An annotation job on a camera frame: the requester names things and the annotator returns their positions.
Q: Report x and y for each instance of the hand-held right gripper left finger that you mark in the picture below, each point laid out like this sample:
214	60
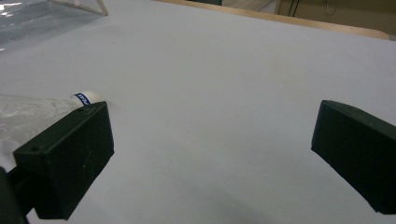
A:
65	155

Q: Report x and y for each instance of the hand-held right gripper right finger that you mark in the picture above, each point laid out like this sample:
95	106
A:
358	149

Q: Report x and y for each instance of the clear plastic box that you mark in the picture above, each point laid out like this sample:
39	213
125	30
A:
37	18

